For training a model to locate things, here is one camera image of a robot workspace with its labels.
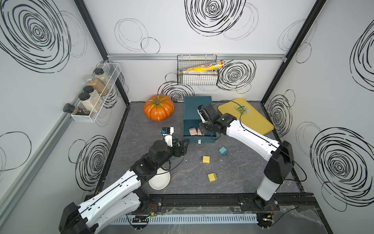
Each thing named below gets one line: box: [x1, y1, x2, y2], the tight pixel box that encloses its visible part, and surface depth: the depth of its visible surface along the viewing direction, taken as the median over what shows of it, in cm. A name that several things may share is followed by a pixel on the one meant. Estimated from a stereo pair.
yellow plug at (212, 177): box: [207, 172, 218, 182], surface depth 82 cm
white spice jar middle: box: [82, 85, 104, 107], surface depth 69 cm
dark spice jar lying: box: [62, 102, 91, 116], surface depth 62 cm
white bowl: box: [148, 167, 171, 191], surface depth 81 cm
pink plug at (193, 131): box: [188, 127, 198, 137], surface depth 84 cm
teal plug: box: [218, 146, 228, 156], surface depth 93 cm
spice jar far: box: [91, 67, 112, 90], surface depth 77 cm
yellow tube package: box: [180, 61, 225, 73], surface depth 89 cm
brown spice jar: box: [86, 77, 109, 97], surface depth 74 cm
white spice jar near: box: [78, 92, 101, 114], surface depth 67 cm
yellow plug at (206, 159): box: [202, 155, 211, 165], surface depth 88 cm
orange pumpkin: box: [143, 94, 175, 122], surface depth 104 cm
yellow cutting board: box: [218, 97, 275, 136], surface depth 116 cm
